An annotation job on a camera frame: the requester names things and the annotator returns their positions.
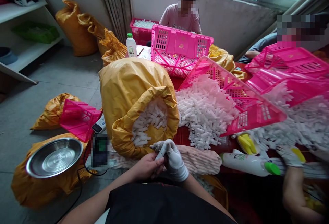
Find yellow plastic piece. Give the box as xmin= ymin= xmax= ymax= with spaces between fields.
xmin=291 ymin=148 xmax=307 ymax=163

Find big mound of white tubes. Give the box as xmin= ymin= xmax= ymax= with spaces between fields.
xmin=251 ymin=82 xmax=329 ymax=159

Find large open yellow woven sack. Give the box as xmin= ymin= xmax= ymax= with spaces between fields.
xmin=98 ymin=57 xmax=180 ymax=160

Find stainless steel bowl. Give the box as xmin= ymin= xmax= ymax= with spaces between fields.
xmin=25 ymin=137 xmax=84 ymax=179

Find red tablecloth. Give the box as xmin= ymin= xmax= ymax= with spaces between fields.
xmin=169 ymin=62 xmax=329 ymax=183

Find person's left hand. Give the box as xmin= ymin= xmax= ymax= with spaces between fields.
xmin=133 ymin=152 xmax=166 ymax=181

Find person's body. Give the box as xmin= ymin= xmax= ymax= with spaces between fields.
xmin=105 ymin=177 xmax=238 ymax=224

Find black device with screen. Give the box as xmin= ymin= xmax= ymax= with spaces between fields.
xmin=90 ymin=134 xmax=113 ymax=168

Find person's right hand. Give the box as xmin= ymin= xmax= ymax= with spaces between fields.
xmin=150 ymin=139 xmax=190 ymax=183

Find small pink basket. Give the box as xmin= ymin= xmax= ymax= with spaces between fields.
xmin=59 ymin=98 xmax=102 ymax=143

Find leaning yellow woven sack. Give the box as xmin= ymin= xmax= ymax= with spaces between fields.
xmin=77 ymin=13 xmax=128 ymax=67

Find yellow sack behind baskets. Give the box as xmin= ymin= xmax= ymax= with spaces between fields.
xmin=207 ymin=44 xmax=248 ymax=81

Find pink basket filled with tubes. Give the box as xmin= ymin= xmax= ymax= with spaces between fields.
xmin=129 ymin=17 xmax=160 ymax=46

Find white shelf unit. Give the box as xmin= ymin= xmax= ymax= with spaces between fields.
xmin=0 ymin=0 xmax=64 ymax=85

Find white dish with yellow pieces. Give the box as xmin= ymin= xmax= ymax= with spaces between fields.
xmin=236 ymin=132 xmax=260 ymax=155

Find grey curtain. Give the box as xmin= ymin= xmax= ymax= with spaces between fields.
xmin=96 ymin=0 xmax=133 ymax=40

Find tilted pink basket spilling tubes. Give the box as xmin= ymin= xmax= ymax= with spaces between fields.
xmin=177 ymin=55 xmax=287 ymax=138

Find yellow sack under steel bowl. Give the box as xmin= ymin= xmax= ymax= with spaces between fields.
xmin=11 ymin=132 xmax=97 ymax=210

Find crumpled yellow woven sack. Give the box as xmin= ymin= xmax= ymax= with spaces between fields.
xmin=30 ymin=93 xmax=83 ymax=131

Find heap of tubes in sack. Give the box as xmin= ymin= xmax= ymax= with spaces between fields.
xmin=130 ymin=98 xmax=169 ymax=148

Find tall full yellow sack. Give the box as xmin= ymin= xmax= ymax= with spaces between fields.
xmin=55 ymin=0 xmax=99 ymax=57

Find lying white bottle green cap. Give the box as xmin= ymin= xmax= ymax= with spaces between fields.
xmin=220 ymin=152 xmax=281 ymax=177

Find pile of white plastic tubes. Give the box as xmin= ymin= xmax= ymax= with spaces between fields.
xmin=174 ymin=74 xmax=241 ymax=148

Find upright empty pink plastic basket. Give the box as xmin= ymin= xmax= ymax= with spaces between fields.
xmin=150 ymin=24 xmax=214 ymax=78

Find white striped cloth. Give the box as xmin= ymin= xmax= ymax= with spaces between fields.
xmin=268 ymin=156 xmax=329 ymax=180

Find white handheld device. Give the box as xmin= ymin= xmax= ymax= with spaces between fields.
xmin=91 ymin=115 xmax=106 ymax=135

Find black cable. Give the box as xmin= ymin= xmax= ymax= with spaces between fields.
xmin=52 ymin=141 xmax=110 ymax=224

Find standing white bottle green cap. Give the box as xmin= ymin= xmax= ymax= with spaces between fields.
xmin=125 ymin=33 xmax=137 ymax=58

